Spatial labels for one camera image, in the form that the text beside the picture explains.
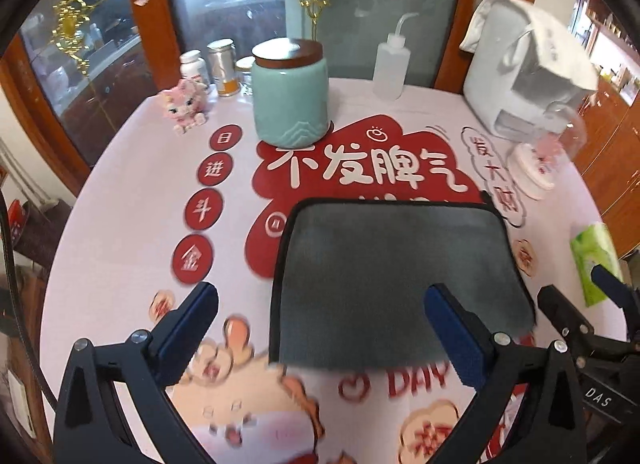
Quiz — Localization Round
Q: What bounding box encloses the small glass jar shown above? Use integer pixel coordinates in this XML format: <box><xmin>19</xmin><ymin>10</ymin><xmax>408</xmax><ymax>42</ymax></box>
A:
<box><xmin>235</xmin><ymin>56</ymin><xmax>256</xmax><ymax>94</ymax></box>

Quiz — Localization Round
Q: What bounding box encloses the wooden glass cabinet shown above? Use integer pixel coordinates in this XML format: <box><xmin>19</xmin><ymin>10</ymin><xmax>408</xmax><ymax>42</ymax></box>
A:
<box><xmin>0</xmin><ymin>0</ymin><xmax>546</xmax><ymax>182</ymax></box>

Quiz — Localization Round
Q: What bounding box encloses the green tissue pack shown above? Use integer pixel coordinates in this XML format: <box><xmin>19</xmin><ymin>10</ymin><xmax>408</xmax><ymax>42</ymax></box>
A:
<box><xmin>570</xmin><ymin>223</ymin><xmax>624</xmax><ymax>308</ymax></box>

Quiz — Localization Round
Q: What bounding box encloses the white cloth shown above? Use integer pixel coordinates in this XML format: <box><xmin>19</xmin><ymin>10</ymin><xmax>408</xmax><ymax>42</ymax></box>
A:
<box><xmin>459</xmin><ymin>0</ymin><xmax>599</xmax><ymax>94</ymax></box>

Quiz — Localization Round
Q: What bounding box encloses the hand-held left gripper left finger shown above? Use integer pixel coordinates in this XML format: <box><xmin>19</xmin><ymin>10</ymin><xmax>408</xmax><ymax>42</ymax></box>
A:
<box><xmin>52</xmin><ymin>281</ymin><xmax>220</xmax><ymax>464</ymax></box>

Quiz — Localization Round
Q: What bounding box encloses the silver and orange can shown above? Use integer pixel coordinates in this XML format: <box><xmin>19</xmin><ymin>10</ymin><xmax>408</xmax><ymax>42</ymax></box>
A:
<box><xmin>206</xmin><ymin>38</ymin><xmax>241</xmax><ymax>97</ymax></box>

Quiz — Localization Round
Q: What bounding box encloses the white water dispenser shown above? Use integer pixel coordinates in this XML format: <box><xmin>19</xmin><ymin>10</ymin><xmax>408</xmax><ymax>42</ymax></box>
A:
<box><xmin>462</xmin><ymin>0</ymin><xmax>599</xmax><ymax>141</ymax></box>

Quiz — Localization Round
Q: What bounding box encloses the grey towel with black edge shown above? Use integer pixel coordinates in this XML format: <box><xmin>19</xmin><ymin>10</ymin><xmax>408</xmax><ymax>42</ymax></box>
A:
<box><xmin>268</xmin><ymin>198</ymin><xmax>537</xmax><ymax>371</ymax></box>

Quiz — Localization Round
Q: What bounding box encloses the teal ceramic jar wooden lid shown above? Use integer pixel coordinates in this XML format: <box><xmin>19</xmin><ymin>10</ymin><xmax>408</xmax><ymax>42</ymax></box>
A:
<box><xmin>250</xmin><ymin>38</ymin><xmax>331</xmax><ymax>149</ymax></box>

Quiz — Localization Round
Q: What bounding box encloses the clear glass cup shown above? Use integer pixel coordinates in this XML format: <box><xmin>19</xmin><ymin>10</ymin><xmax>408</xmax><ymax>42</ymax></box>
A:
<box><xmin>536</xmin><ymin>101</ymin><xmax>588</xmax><ymax>165</ymax></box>

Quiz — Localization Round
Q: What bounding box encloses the pink toy figurine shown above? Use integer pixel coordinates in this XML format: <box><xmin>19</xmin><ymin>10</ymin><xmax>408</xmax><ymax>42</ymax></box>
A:
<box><xmin>158</xmin><ymin>79</ymin><xmax>209</xmax><ymax>134</ymax></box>

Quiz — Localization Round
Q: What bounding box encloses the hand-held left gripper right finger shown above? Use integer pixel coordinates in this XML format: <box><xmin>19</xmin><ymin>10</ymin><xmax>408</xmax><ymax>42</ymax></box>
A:
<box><xmin>423</xmin><ymin>283</ymin><xmax>587</xmax><ymax>464</ymax></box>

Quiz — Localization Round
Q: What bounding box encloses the white squeeze wash bottle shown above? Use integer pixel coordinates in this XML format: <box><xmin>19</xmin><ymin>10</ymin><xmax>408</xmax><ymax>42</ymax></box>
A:
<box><xmin>372</xmin><ymin>12</ymin><xmax>420</xmax><ymax>101</ymax></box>

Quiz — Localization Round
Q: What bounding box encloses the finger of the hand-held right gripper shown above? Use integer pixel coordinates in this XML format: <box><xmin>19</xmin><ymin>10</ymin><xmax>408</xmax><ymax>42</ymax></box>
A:
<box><xmin>537</xmin><ymin>285</ymin><xmax>601</xmax><ymax>362</ymax></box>
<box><xmin>590</xmin><ymin>265</ymin><xmax>640</xmax><ymax>315</ymax></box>

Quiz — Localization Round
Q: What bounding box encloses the white pill bottle red label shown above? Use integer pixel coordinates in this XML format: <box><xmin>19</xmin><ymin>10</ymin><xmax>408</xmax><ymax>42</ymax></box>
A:
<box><xmin>179</xmin><ymin>50</ymin><xmax>211</xmax><ymax>89</ymax></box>

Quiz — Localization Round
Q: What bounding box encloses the round white and pink ornament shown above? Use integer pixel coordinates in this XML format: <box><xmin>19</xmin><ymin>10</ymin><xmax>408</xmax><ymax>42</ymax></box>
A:
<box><xmin>506</xmin><ymin>136</ymin><xmax>562</xmax><ymax>201</ymax></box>

